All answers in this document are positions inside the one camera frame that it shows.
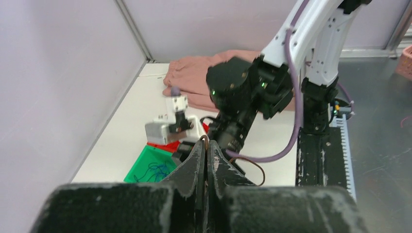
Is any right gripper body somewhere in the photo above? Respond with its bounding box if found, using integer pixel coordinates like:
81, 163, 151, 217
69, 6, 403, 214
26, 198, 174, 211
173, 112, 258, 176

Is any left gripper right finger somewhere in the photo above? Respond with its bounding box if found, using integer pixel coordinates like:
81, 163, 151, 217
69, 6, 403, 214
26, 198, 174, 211
206, 140, 367, 233

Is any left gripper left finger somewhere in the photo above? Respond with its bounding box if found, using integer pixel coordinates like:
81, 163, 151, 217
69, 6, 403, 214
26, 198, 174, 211
31, 140, 206, 233

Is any brown cable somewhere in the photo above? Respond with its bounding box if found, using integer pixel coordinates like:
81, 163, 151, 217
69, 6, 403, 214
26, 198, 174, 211
199, 135, 267, 187

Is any dark thin cable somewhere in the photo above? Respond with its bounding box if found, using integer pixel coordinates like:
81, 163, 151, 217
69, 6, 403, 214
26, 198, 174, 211
133, 161, 174, 183

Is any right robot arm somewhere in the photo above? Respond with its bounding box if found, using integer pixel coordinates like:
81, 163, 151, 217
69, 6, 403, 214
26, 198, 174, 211
205, 0, 369, 163

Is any green plastic bin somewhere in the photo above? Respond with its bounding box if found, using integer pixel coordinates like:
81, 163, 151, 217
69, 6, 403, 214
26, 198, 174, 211
123, 145, 177, 183

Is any red plastic bin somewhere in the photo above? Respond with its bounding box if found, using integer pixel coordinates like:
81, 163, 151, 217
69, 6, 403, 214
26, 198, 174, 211
145, 120, 209, 152

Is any pink cloth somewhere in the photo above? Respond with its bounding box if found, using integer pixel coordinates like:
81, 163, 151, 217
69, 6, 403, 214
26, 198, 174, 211
162, 49, 297, 113

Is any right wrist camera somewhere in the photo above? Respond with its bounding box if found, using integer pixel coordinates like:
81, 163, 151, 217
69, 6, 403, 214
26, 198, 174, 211
145, 86, 206, 145

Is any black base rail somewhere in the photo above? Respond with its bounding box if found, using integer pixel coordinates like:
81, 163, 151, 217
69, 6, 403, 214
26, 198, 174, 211
295, 127, 348, 189

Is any white cable duct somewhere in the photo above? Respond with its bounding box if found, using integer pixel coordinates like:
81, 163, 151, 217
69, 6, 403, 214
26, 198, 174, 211
331, 115, 357, 201

